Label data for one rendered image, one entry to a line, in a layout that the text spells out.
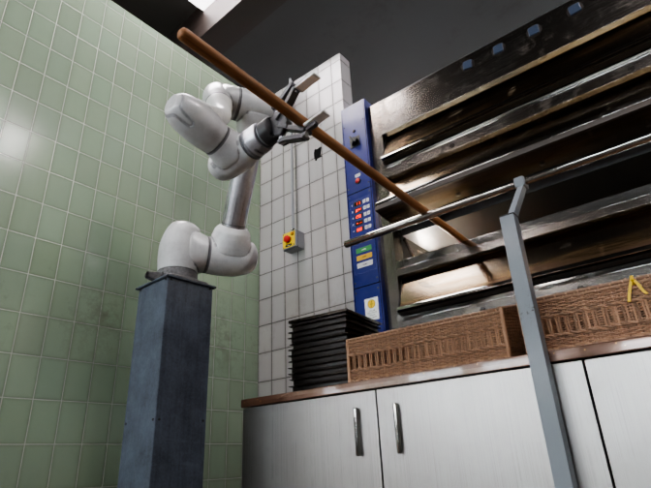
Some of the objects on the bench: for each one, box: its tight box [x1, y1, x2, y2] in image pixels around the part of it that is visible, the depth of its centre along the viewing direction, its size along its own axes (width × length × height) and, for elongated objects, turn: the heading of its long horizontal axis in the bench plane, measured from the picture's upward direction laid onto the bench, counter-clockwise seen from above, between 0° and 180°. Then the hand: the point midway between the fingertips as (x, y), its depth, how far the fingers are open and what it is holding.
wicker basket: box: [516, 274, 651, 353], centre depth 141 cm, size 49×56×28 cm
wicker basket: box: [346, 304, 527, 382], centre depth 174 cm, size 49×56×28 cm
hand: (318, 96), depth 133 cm, fingers open, 13 cm apart
